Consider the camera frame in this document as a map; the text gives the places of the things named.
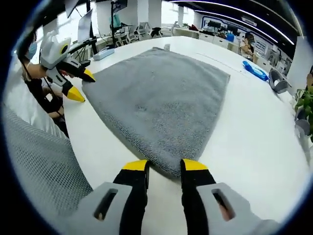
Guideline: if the person's left hand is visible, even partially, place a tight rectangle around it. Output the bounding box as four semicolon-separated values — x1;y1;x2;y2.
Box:
57;69;74;79

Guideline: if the blue wipes packet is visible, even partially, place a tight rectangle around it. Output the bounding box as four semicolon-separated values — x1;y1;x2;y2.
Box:
242;60;269;81

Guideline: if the grey mesh chair back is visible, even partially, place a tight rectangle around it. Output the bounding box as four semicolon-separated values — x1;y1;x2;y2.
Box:
3;106;94;217

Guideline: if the person in black clothes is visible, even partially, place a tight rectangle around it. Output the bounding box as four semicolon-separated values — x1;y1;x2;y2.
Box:
4;56;71;141

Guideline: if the black monitor on pole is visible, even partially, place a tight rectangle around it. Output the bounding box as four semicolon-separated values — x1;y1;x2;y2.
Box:
111;0;128;47

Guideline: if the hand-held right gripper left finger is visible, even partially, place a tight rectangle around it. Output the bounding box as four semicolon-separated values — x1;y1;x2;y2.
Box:
63;159;151;235

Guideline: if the white table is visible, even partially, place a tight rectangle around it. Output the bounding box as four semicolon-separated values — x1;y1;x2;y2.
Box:
4;35;311;235

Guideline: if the white office chair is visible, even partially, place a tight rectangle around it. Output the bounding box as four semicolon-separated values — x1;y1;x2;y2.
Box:
135;22;151;41

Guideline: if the white power strip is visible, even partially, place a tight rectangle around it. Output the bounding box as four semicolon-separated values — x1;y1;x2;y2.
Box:
92;47;115;61

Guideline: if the grey towel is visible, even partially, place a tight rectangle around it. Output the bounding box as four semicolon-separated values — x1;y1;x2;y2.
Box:
81;47;231;179

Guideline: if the office chair with black jacket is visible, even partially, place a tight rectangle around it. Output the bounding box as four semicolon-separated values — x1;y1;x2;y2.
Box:
150;26;163;39

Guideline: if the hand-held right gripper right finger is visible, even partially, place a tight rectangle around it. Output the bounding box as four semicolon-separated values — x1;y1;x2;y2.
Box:
180;158;282;235

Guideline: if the silver monitor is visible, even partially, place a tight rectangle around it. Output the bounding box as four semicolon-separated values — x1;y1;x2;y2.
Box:
77;8;94;42

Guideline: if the person's head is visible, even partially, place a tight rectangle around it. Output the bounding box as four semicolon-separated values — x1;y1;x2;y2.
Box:
14;33;40;62

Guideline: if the green potted plant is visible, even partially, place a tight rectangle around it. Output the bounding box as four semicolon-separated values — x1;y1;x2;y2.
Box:
294;87;313;144

